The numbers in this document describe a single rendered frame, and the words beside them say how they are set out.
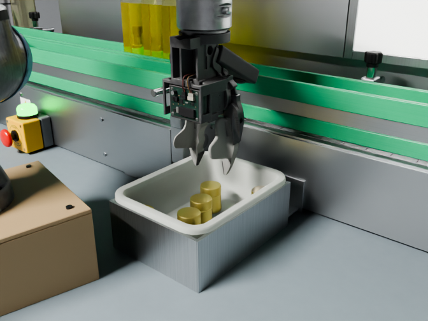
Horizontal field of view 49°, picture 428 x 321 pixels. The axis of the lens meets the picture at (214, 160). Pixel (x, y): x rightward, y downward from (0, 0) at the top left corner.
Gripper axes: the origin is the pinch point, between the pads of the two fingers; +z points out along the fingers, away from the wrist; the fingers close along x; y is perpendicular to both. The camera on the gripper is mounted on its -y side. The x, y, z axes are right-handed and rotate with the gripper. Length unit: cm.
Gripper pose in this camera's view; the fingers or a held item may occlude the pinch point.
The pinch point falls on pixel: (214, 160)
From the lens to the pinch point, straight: 73.8
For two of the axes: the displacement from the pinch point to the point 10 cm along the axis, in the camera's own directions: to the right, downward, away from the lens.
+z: 0.0, 9.2, 3.9
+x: 7.8, 2.4, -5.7
